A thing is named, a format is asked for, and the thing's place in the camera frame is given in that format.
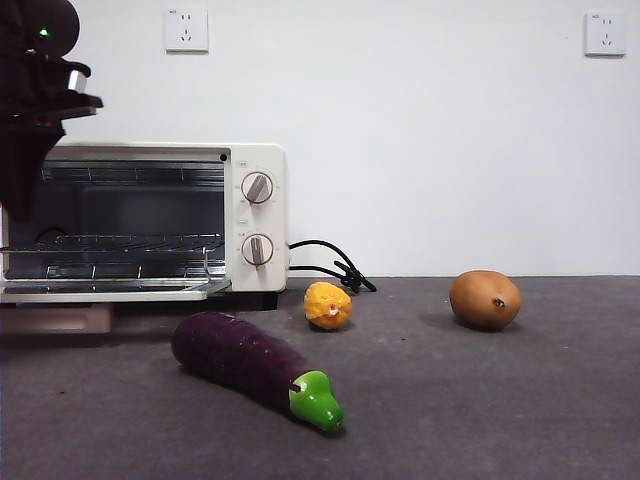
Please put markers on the white wall socket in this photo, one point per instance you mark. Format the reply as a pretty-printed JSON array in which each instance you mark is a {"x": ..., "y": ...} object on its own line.
[
  {"x": 605, "y": 35},
  {"x": 187, "y": 31}
]

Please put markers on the yellow toy corn cob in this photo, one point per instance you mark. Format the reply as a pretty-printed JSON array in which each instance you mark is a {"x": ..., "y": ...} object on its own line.
[{"x": 326, "y": 304}]

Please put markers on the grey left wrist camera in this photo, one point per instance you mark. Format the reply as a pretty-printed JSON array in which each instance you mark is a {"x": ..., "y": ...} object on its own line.
[{"x": 76, "y": 82}]

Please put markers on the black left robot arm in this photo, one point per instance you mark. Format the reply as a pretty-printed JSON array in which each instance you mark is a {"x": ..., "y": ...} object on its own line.
[{"x": 20, "y": 60}]

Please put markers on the beige oven knob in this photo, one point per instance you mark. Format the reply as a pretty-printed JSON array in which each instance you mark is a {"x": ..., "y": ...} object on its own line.
[
  {"x": 257, "y": 249},
  {"x": 257, "y": 188}
]

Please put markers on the purple toy eggplant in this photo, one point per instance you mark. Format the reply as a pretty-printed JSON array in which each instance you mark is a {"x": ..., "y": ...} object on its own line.
[{"x": 235, "y": 355}]

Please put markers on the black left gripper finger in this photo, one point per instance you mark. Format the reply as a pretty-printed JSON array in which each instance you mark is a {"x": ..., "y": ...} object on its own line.
[{"x": 22, "y": 165}]

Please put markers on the white toaster oven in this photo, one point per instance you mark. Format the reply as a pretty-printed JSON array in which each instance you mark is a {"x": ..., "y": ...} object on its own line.
[{"x": 257, "y": 160}]

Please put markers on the brown potato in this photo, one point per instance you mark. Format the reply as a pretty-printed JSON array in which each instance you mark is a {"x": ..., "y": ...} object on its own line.
[{"x": 482, "y": 300}]

